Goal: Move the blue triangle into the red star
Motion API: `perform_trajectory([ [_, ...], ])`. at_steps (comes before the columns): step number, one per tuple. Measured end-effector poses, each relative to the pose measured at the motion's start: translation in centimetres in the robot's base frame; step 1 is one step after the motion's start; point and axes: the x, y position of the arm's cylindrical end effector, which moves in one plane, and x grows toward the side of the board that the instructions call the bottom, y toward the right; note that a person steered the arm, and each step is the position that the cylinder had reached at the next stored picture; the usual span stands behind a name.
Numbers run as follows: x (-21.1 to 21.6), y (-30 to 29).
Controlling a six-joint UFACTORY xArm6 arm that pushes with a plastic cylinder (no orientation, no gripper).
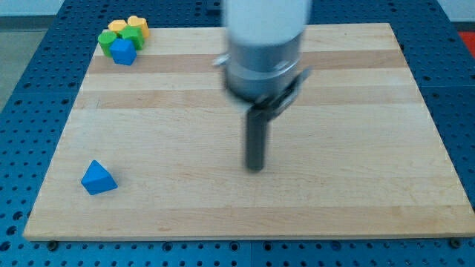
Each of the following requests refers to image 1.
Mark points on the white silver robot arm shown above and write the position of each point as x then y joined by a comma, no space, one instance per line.
263,51

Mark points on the green star block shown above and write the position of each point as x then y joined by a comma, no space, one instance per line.
133,34

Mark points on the blue triangle block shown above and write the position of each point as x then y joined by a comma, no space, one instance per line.
97,179

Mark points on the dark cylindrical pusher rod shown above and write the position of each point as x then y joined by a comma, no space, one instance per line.
256,137

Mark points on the blue cube block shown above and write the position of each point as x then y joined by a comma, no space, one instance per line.
123,52

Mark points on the yellow heart block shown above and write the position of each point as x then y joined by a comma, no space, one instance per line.
141,23

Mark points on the yellow hexagon block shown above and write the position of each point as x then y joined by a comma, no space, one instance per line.
117,25

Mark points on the green cylinder block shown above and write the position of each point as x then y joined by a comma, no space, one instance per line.
105,40

